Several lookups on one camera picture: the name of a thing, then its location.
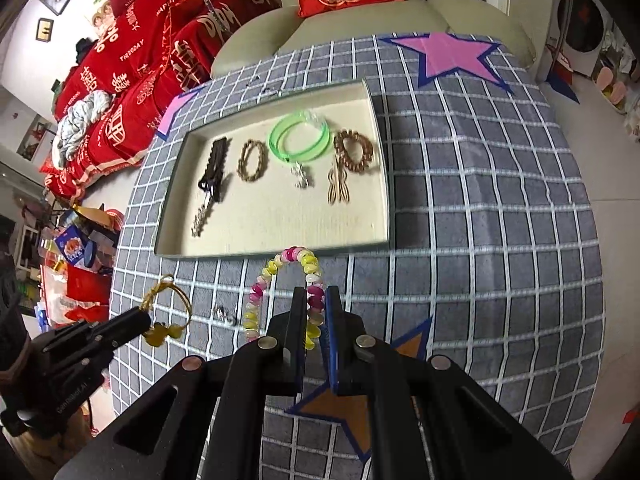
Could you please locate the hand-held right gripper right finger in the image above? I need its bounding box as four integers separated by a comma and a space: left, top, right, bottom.
325, 286, 576, 480

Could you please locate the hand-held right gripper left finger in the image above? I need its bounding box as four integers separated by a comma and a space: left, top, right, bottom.
55, 286, 307, 480

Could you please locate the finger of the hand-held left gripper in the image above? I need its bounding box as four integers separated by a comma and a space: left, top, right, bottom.
95, 306, 153, 354

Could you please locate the yellow cord bracelet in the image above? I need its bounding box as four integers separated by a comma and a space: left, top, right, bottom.
139, 274, 193, 348

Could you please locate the pink yellow beaded bracelet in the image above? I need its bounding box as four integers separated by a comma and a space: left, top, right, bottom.
242, 246, 326, 351

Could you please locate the beige jewelry tray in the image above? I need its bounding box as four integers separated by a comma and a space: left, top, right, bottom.
154, 78, 391, 259

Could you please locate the silver rhinestone hair clip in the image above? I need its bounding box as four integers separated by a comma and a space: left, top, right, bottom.
191, 200, 214, 238

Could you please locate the gold hair clip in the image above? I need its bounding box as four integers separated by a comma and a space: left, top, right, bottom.
327, 157, 351, 206

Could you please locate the black rectangular hair clip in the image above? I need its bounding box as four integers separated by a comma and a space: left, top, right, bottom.
202, 138, 232, 196

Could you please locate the brown spiral hair tie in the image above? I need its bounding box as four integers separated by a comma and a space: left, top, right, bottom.
332, 130, 375, 175

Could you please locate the red gift bag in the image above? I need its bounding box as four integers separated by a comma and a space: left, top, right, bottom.
65, 265, 113, 311

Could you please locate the blue printed box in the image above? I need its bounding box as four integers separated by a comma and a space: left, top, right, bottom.
54, 225, 98, 268

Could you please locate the green translucent bangle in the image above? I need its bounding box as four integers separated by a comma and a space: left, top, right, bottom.
268, 109, 332, 165

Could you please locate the grey checked tablecloth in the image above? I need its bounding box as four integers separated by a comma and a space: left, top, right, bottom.
107, 32, 606, 480

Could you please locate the grey white knotted cloth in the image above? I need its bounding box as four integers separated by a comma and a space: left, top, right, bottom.
52, 90, 113, 163

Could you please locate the pile of red printed blankets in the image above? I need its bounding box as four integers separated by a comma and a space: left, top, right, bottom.
40, 0, 281, 198

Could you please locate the beige sofa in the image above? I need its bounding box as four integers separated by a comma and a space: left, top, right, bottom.
210, 0, 536, 81

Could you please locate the pink slipper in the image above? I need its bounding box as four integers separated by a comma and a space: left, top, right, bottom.
595, 66, 621, 92

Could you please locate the brown beaded bracelet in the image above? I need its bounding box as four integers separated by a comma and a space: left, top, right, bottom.
236, 139, 267, 183

